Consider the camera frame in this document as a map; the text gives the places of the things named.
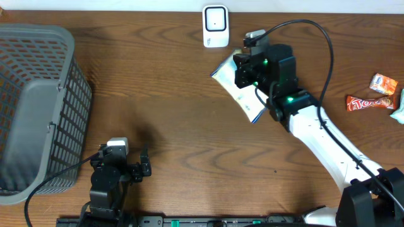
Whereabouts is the white printed refill pouch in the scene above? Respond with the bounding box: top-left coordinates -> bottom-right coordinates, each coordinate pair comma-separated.
211,49 -> 266,124

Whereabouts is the red Top chocolate bar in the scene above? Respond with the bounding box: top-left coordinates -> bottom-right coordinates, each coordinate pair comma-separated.
346,96 -> 396,111

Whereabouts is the small orange tissue pack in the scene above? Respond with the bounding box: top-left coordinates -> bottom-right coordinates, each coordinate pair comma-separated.
369,73 -> 398,96

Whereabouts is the light blue wipes packet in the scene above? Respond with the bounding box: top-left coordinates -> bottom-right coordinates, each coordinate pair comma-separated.
390,90 -> 404,125

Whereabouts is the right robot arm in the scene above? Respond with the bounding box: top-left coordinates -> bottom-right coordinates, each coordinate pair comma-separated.
233,44 -> 403,226

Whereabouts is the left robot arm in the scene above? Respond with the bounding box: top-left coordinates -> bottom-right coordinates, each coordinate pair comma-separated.
78,144 -> 152,227

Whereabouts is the white barcode scanner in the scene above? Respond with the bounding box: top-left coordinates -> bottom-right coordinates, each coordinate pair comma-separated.
202,5 -> 230,48

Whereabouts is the grey plastic mesh basket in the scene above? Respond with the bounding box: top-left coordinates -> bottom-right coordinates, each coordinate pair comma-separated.
1,24 -> 92,205

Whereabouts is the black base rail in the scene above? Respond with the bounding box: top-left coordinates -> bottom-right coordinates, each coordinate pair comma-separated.
56,215 -> 304,227

